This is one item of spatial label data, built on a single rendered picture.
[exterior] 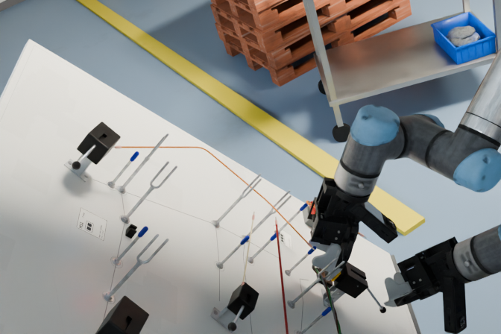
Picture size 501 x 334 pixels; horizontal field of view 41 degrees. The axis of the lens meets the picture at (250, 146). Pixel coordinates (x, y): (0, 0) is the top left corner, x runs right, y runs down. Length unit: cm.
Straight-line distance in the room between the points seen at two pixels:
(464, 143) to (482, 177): 6
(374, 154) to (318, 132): 266
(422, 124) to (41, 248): 67
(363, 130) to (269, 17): 303
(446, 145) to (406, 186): 217
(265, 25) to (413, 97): 98
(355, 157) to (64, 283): 52
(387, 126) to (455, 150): 12
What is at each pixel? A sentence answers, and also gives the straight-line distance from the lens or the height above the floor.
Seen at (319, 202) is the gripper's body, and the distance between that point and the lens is 125.
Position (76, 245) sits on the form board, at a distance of 106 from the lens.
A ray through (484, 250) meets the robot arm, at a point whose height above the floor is 124.
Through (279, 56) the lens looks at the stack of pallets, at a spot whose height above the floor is 22.
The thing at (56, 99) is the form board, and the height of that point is 162.
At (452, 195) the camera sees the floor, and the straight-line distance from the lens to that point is 325.
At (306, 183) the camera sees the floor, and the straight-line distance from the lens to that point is 349.
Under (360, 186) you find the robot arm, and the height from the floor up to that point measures 140.
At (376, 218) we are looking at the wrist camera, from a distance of 127.
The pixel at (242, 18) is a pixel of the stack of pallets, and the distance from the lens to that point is 441.
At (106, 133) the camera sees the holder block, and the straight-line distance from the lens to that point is 114.
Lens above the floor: 216
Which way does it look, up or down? 34 degrees down
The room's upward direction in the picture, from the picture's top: 19 degrees counter-clockwise
